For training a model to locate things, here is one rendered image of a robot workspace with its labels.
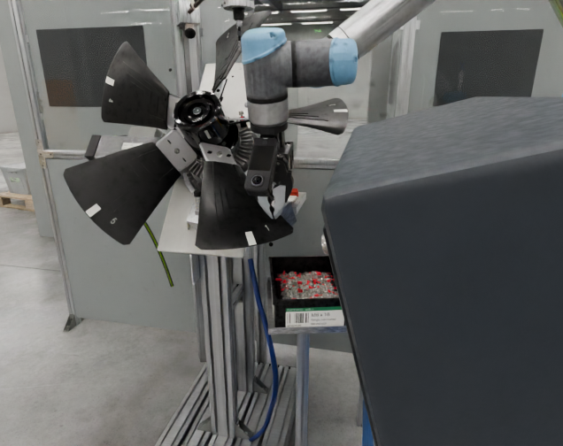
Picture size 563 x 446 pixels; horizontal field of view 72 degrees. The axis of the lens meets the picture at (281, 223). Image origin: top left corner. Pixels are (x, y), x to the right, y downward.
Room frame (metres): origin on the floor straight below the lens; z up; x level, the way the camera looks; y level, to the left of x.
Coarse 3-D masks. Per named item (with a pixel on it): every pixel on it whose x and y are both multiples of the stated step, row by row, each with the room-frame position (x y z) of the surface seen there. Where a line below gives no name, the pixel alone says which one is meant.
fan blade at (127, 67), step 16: (128, 48) 1.13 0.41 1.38; (112, 64) 1.15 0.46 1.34; (128, 64) 1.12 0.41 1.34; (144, 64) 1.09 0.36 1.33; (128, 80) 1.10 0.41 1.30; (144, 80) 1.08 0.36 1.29; (112, 96) 1.13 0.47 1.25; (128, 96) 1.10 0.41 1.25; (144, 96) 1.08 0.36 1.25; (160, 96) 1.05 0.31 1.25; (112, 112) 1.13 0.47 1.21; (128, 112) 1.11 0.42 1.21; (144, 112) 1.08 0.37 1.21; (160, 112) 1.06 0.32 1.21
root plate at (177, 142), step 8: (168, 136) 0.96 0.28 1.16; (176, 136) 0.97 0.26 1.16; (160, 144) 0.95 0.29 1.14; (168, 144) 0.96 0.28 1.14; (176, 144) 0.97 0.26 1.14; (184, 144) 0.97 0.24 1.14; (168, 152) 0.96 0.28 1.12; (184, 152) 0.97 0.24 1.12; (192, 152) 0.98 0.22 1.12; (176, 160) 0.96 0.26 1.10; (192, 160) 0.98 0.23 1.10; (176, 168) 0.96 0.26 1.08
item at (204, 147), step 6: (204, 144) 0.94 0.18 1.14; (210, 144) 0.95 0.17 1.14; (204, 150) 0.92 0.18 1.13; (216, 150) 0.95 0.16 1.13; (222, 150) 0.96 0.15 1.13; (228, 150) 0.98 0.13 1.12; (204, 156) 0.90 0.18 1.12; (210, 156) 0.91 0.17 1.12; (216, 156) 0.93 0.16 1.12; (222, 156) 0.94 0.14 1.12; (222, 162) 0.92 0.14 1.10; (228, 162) 0.94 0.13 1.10; (234, 162) 0.95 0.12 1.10
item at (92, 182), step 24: (144, 144) 0.94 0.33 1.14; (72, 168) 0.90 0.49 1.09; (96, 168) 0.91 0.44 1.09; (120, 168) 0.91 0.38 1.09; (144, 168) 0.93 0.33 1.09; (168, 168) 0.95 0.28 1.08; (72, 192) 0.89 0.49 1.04; (96, 192) 0.89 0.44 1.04; (120, 192) 0.90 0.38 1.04; (144, 192) 0.92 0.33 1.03; (96, 216) 0.88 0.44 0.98; (120, 216) 0.89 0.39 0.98; (144, 216) 0.91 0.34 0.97; (120, 240) 0.87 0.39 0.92
